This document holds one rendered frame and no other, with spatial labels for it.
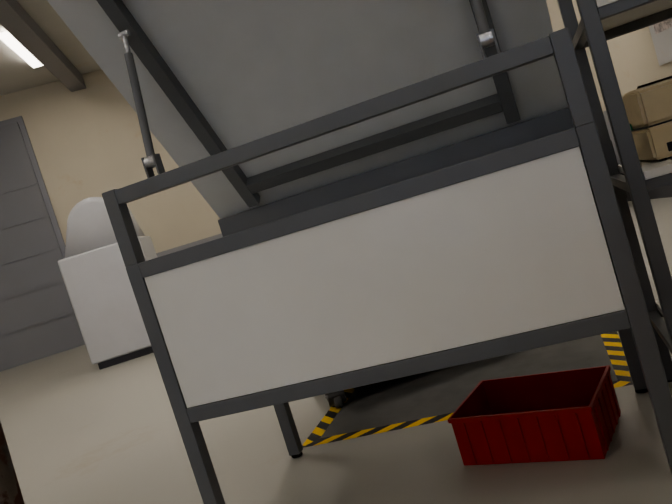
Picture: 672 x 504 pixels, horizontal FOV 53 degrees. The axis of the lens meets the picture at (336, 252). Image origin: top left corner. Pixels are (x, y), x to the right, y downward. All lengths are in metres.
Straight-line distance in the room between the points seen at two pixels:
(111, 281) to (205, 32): 4.68
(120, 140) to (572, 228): 8.64
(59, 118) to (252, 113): 8.02
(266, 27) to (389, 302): 0.81
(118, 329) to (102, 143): 3.96
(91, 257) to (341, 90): 4.71
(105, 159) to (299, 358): 8.27
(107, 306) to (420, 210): 5.13
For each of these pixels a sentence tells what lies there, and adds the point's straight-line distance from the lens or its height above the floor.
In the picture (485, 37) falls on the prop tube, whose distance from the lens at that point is 1.52.
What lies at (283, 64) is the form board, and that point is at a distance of 1.94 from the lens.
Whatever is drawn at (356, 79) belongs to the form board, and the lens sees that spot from 1.96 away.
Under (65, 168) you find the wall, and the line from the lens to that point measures 9.87.
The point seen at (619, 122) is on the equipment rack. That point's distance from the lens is 1.67.
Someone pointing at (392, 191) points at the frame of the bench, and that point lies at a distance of 1.53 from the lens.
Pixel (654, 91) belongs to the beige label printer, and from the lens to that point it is 1.83.
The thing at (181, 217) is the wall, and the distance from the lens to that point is 9.61.
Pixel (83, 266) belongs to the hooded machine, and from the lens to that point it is 6.45.
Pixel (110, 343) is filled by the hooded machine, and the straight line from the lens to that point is 6.48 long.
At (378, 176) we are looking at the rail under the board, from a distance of 2.13.
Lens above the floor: 0.79
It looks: 4 degrees down
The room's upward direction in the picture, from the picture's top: 17 degrees counter-clockwise
